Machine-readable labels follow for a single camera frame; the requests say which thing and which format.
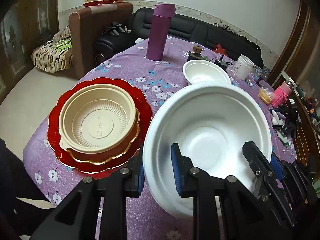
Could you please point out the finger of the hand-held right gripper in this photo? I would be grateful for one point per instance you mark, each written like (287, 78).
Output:
(278, 166)
(255, 157)

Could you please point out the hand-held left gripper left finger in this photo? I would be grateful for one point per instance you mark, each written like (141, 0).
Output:
(136, 182)

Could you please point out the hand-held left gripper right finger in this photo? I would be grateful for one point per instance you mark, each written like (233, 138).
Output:
(175, 172)

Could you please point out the red plate with round sticker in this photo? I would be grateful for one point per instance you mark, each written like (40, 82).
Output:
(130, 140)

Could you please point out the white foam bowl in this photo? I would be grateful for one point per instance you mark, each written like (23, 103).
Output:
(205, 71)
(207, 135)

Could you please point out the red plate with gold lettering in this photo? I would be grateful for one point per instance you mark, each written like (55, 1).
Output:
(56, 130)

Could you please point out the white glove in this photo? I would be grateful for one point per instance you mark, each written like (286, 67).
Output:
(277, 121)

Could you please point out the black gripper stand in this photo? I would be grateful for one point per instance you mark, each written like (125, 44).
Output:
(291, 120)

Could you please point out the wooden side cabinet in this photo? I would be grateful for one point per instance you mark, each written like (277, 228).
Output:
(310, 120)

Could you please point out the yellow snack bag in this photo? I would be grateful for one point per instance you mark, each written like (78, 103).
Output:
(265, 96)

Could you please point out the pink sleeved bottle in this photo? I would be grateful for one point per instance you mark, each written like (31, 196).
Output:
(282, 93)

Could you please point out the white plastic jar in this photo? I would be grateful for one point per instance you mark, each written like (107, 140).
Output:
(244, 67)

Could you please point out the small black device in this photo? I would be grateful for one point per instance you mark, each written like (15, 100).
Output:
(221, 64)

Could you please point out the person's dark clothing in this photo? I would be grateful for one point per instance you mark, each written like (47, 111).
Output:
(15, 180)

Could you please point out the wooden spool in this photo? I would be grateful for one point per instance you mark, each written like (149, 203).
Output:
(197, 50)

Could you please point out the purple thermos bottle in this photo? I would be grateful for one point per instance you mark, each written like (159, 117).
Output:
(160, 32)

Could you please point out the black leather sofa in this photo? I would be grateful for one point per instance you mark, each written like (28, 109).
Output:
(190, 30)

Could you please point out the patterned blanket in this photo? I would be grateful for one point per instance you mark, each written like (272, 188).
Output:
(50, 55)

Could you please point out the brown armchair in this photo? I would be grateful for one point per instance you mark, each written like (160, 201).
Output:
(85, 35)

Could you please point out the red trays on armchair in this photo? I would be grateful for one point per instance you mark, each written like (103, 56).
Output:
(91, 3)

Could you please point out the wooden wardrobe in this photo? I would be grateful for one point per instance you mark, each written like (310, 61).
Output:
(25, 30)

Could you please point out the wooden door frame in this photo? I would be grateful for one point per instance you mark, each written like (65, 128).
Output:
(302, 35)

